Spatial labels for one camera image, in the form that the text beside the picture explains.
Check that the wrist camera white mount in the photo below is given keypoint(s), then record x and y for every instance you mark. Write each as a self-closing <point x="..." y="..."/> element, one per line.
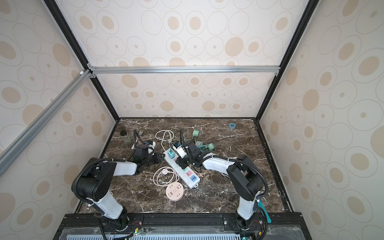
<point x="150" y="145"/>
<point x="181" y="152"/>

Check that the aluminium frame crossbar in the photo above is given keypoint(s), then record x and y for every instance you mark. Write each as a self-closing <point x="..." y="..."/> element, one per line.
<point x="185" y="70"/>

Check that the pink charger plug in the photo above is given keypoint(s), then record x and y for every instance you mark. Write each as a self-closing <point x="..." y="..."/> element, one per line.
<point x="199" y="144"/>

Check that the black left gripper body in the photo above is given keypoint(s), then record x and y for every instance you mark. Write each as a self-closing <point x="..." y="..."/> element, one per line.
<point x="150" y="160"/>

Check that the teal handled tool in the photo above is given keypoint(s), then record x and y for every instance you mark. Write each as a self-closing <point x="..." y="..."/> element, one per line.
<point x="264" y="212"/>

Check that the white colourful power strip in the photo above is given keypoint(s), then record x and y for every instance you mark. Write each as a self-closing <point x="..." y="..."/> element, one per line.
<point x="189" y="177"/>

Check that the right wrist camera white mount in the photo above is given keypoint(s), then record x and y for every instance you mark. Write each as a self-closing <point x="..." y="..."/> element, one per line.
<point x="181" y="152"/>

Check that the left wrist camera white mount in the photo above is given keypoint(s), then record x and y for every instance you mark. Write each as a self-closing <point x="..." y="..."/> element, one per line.
<point x="150" y="145"/>

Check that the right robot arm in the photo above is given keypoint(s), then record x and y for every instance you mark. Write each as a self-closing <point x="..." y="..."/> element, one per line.
<point x="246" y="178"/>

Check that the round pink power socket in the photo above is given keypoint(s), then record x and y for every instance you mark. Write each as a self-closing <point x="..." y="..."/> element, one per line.
<point x="175" y="191"/>

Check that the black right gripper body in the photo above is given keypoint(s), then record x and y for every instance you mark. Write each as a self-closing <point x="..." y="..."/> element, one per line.
<point x="192" y="159"/>

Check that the teal charger plug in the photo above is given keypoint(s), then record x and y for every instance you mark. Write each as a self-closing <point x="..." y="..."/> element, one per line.
<point x="171" y="154"/>

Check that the glass spice jar black lid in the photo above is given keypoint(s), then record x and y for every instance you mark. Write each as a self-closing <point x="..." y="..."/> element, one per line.
<point x="125" y="137"/>

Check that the blue tape roll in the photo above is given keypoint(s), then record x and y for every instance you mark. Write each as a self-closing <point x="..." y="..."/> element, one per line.
<point x="232" y="126"/>

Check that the aluminium frame left bar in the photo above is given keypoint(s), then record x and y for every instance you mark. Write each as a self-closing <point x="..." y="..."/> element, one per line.
<point x="27" y="136"/>

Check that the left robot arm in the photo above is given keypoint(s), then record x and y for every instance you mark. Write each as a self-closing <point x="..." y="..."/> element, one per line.
<point x="92" y="184"/>

